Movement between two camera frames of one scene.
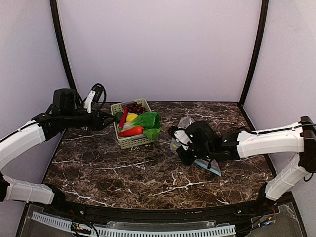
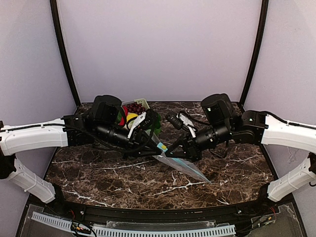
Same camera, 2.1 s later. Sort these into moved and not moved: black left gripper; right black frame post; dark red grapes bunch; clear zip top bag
Moved: clear zip top bag; black left gripper
Not moved: right black frame post; dark red grapes bunch
